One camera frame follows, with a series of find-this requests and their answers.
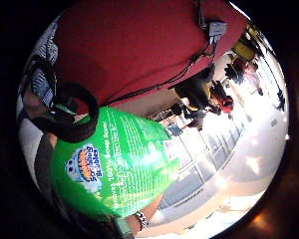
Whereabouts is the black cable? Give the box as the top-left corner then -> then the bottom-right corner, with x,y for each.
196,0 -> 211,32
102,42 -> 217,107

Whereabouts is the the person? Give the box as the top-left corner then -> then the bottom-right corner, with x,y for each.
17,19 -> 60,108

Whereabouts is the beaded bracelet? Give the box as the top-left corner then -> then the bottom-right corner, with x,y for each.
134,210 -> 150,231

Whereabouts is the yellow bag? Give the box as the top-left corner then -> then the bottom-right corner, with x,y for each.
231,39 -> 257,63

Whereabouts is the grey hub box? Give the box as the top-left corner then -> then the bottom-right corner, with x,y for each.
206,20 -> 229,38

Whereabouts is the green cleaner bottle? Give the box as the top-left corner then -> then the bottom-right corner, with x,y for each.
51,106 -> 181,221

